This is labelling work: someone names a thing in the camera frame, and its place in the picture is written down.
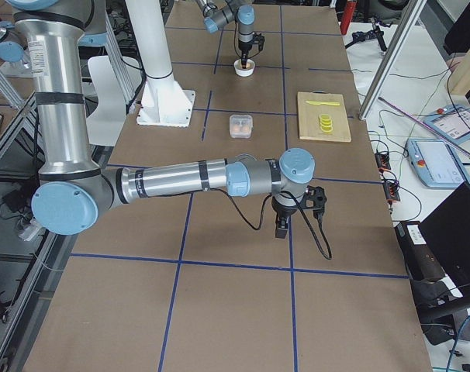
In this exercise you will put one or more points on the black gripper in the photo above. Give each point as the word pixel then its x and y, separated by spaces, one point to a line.
pixel 243 47
pixel 283 213

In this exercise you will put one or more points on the clear plastic egg carton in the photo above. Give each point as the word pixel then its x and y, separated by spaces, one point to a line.
pixel 242 119

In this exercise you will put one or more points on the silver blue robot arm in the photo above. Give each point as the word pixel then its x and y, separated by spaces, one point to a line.
pixel 240 12
pixel 77 186

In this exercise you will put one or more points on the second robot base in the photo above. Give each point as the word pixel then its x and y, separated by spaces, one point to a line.
pixel 16 61

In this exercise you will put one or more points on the black box on floor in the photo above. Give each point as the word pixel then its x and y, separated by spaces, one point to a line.
pixel 420 260

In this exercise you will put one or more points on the white ceramic bowl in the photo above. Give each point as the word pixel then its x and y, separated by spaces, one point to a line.
pixel 239 72

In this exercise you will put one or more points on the yellow plastic knife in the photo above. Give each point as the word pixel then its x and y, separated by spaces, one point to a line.
pixel 319 103

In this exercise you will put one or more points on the bamboo cutting board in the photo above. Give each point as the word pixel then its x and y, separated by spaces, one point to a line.
pixel 309 121

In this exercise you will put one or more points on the orange black small device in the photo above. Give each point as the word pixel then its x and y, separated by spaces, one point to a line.
pixel 390 182

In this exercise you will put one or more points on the red cylinder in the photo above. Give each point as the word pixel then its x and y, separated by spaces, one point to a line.
pixel 347 16

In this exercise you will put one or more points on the blue teach pendant near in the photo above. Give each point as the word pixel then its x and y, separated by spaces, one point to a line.
pixel 435 163

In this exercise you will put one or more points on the blue teach pendant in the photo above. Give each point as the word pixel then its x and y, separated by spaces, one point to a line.
pixel 452 122
pixel 435 163

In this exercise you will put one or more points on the black monitor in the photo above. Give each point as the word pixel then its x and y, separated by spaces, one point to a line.
pixel 447 232

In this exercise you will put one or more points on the long reacher grabber stick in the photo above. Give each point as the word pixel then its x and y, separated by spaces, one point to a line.
pixel 427 127

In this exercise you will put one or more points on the blue teach pendant far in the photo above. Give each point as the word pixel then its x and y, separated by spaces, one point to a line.
pixel 452 122

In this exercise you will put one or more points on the white power strip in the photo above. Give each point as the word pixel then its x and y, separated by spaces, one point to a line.
pixel 31 230

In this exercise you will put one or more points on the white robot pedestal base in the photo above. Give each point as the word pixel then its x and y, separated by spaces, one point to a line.
pixel 164 102

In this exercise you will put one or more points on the black camera tripod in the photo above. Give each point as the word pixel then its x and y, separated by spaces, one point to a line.
pixel 374 34

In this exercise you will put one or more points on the aluminium frame post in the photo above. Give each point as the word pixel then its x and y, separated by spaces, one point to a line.
pixel 407 21

